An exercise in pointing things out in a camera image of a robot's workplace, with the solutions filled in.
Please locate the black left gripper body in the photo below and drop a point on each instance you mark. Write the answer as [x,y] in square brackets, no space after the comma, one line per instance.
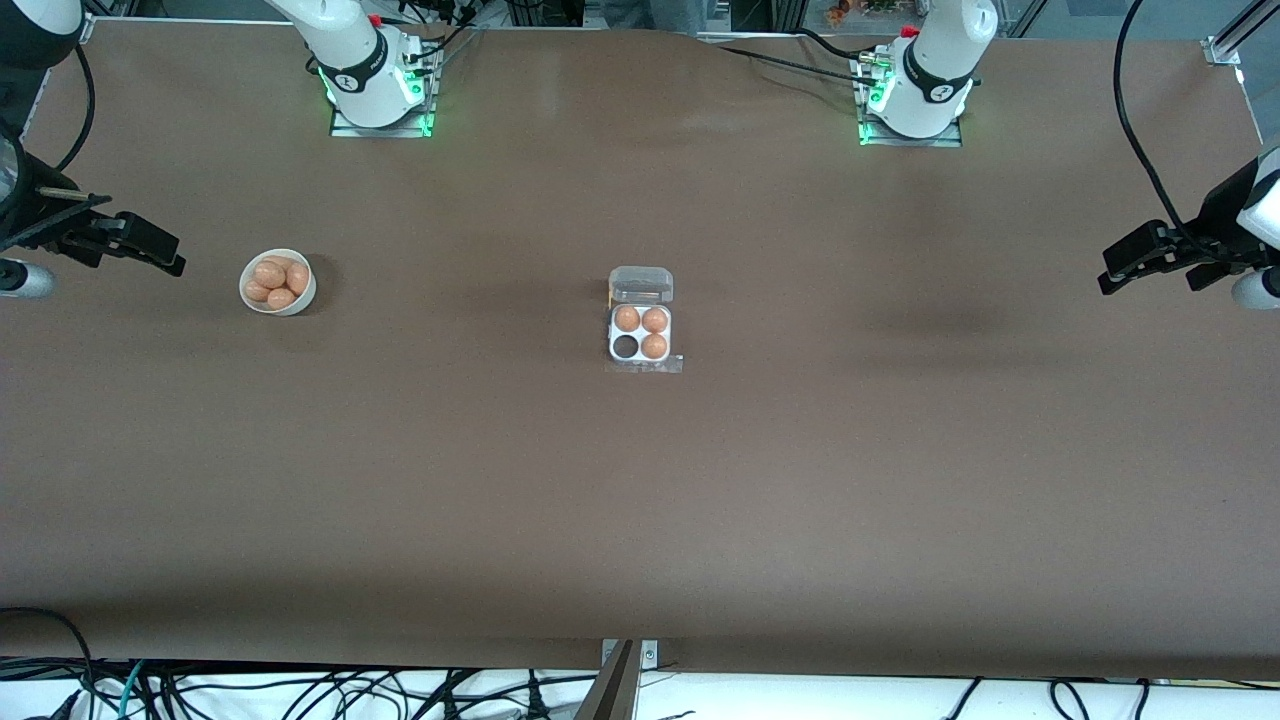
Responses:
[1214,222]

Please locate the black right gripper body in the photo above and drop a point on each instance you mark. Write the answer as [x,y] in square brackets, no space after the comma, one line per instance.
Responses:
[42,222]

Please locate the clear plastic egg carton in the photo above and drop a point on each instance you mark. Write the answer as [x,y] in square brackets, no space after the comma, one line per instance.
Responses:
[640,285]

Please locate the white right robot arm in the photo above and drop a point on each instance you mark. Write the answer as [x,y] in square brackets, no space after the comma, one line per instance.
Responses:
[355,70]

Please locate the white round bowl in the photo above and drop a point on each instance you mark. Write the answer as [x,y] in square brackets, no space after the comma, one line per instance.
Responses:
[298,306]

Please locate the orange background item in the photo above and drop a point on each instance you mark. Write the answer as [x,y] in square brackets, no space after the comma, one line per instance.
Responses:
[838,12]

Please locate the clear adhesive tape strip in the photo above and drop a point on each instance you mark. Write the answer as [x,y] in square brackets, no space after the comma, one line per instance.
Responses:
[675,366]

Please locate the blue-grey background figure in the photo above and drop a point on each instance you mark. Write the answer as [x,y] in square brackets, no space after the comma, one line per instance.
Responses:
[650,12]

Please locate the aluminium frame profile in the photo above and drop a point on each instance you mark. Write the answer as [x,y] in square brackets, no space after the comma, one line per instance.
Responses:
[90,30]
[1225,48]

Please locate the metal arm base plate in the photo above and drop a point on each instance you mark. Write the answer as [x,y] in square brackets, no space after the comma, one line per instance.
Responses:
[910,142]
[380,131]

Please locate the small metal bracket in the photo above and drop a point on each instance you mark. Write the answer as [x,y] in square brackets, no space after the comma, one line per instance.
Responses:
[650,655]

